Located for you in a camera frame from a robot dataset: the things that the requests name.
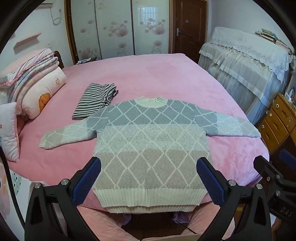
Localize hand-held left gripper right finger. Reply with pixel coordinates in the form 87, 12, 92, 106
196, 157, 271, 241

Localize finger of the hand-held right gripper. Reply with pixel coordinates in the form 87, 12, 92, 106
253, 155, 287, 200
279, 149, 296, 173

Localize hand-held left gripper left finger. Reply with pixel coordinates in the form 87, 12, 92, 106
25, 156, 102, 241

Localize grey beige diamond knit sweater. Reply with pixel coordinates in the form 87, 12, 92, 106
39, 95, 261, 214

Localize wooden drawer dresser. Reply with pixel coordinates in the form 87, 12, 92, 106
257, 93, 296, 167

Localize pink quilted pants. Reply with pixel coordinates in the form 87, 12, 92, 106
76, 205, 234, 241

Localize black white striped folded garment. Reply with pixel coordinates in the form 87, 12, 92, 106
72, 83, 119, 120

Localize white cartoon printed board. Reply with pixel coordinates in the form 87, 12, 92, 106
0, 167, 30, 241

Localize white pink embroidered cushion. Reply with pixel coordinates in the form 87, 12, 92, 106
0, 102, 21, 163

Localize lace covered furniture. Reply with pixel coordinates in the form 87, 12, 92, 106
198, 26, 292, 126

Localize folded pink cartoon quilt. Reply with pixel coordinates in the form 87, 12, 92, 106
14, 67, 67, 120

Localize bed with pink blanket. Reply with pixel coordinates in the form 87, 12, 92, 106
7, 53, 271, 209

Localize folded pastel striped blanket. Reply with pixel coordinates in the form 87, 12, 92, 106
9, 52, 64, 102

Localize stack of books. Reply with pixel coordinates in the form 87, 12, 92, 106
254, 28, 294, 54

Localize folded quilts and pillow pile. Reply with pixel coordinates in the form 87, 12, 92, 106
52, 50, 65, 69

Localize pink ruffled pillow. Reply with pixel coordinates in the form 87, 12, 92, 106
0, 47, 55, 88

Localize brown wooden door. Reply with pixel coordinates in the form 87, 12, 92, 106
172, 0, 208, 64

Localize floral sliding door wardrobe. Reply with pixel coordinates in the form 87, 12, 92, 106
65, 0, 173, 64

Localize thin black floor cable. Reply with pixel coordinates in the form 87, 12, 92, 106
170, 219, 200, 235

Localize beige wall shelf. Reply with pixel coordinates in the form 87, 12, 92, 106
13, 32, 42, 49

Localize white air conditioner cord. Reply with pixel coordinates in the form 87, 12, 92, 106
52, 8, 62, 26

